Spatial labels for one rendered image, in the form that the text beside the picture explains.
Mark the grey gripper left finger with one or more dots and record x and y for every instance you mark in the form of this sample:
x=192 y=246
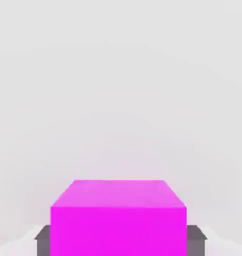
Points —
x=43 y=243

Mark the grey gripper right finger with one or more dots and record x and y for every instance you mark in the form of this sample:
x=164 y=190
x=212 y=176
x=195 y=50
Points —
x=195 y=243

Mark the small magenta cube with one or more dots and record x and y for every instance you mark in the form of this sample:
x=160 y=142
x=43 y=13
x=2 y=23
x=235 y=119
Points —
x=118 y=220

